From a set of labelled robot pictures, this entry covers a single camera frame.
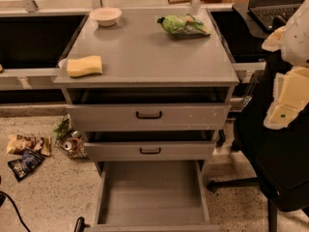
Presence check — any soda can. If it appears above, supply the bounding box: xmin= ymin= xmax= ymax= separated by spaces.
xmin=63 ymin=140 xmax=74 ymax=151

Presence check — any yellow sponge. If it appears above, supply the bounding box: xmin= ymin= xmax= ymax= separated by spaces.
xmin=67 ymin=55 xmax=102 ymax=77

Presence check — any black laptop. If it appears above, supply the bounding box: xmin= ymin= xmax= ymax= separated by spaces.
xmin=248 ymin=0 xmax=305 ymax=32

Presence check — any black office chair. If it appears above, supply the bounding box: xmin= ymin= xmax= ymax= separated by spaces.
xmin=207 ymin=50 xmax=309 ymax=232

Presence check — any top grey drawer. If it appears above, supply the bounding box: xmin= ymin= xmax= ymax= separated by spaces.
xmin=68 ymin=87 xmax=230 ymax=131

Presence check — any black drawer handle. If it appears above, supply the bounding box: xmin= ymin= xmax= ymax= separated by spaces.
xmin=135 ymin=111 xmax=162 ymax=120
xmin=139 ymin=148 xmax=161 ymax=155

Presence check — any black drawer handle middle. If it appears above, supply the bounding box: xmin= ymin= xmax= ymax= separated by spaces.
xmin=139 ymin=148 xmax=161 ymax=155

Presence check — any grey drawer cabinet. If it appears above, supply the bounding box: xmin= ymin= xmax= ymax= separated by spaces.
xmin=53 ymin=6 xmax=240 ymax=232

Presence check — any yellow snack bag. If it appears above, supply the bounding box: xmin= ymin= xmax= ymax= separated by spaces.
xmin=6 ymin=134 xmax=51 ymax=157

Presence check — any white bowl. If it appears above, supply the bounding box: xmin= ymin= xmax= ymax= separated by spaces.
xmin=89 ymin=8 xmax=122 ymax=26

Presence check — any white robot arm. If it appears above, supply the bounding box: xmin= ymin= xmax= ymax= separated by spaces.
xmin=262 ymin=0 xmax=309 ymax=130

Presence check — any middle grey drawer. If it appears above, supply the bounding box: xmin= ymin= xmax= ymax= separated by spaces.
xmin=85 ymin=130 xmax=215 ymax=161

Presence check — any bottom grey drawer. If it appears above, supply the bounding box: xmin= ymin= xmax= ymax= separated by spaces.
xmin=85 ymin=160 xmax=219 ymax=232

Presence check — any green snack bag on floor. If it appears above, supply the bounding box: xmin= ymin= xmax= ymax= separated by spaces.
xmin=54 ymin=114 xmax=88 ymax=160

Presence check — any black drawer handle top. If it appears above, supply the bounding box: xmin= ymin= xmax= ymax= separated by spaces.
xmin=135 ymin=111 xmax=162 ymax=120

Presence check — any black cable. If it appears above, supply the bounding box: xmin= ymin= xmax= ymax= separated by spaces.
xmin=0 ymin=190 xmax=32 ymax=232

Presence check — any dark blue snack bag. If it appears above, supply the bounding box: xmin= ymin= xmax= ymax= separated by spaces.
xmin=8 ymin=149 xmax=44 ymax=182

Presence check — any grey drawer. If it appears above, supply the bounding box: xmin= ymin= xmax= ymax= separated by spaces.
xmin=85 ymin=130 xmax=215 ymax=161
xmin=68 ymin=87 xmax=230 ymax=131
xmin=85 ymin=160 xmax=219 ymax=232

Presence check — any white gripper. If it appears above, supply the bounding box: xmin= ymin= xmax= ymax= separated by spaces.
xmin=262 ymin=0 xmax=309 ymax=130

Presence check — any wooden stick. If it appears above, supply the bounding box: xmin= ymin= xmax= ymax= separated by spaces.
xmin=167 ymin=0 xmax=205 ymax=5

